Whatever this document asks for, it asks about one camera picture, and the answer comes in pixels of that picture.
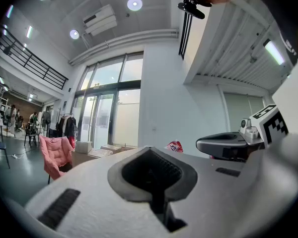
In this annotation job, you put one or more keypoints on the red white snack packet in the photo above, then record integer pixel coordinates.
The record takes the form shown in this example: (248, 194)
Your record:
(174, 146)

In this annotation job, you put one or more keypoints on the white power strip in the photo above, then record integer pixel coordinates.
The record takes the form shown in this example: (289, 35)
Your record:
(14, 156)

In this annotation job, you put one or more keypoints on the person's black shirt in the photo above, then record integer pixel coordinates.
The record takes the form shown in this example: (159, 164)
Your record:
(288, 14)

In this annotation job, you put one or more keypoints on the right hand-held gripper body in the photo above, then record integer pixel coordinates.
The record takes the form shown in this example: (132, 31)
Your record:
(275, 128)

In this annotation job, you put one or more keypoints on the black balcony railing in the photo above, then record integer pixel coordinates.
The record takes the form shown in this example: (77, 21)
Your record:
(185, 36)
(32, 61)

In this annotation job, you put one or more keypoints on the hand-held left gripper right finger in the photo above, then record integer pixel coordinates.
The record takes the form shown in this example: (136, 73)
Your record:
(221, 197)

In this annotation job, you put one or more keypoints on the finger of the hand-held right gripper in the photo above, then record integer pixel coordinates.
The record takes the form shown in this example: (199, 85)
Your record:
(213, 147)
(219, 136)

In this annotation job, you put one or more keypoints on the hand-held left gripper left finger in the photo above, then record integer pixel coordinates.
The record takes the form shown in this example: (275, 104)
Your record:
(94, 207)

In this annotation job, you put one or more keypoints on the clothes rack with garments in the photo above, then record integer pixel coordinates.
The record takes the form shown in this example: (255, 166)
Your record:
(67, 126)

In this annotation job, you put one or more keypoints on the white ceiling pipes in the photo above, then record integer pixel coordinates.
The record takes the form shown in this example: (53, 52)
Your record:
(124, 42)

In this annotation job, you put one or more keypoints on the white ceiling air conditioner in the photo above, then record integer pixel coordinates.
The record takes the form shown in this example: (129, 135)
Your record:
(99, 20)

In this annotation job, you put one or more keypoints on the long tube light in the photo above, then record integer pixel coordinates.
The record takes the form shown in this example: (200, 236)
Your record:
(274, 52)

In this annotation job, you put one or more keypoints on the black-framed glass door front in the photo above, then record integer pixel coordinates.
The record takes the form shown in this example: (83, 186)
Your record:
(106, 103)

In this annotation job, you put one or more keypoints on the black head camera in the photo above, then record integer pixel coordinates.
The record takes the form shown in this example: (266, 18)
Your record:
(191, 9)

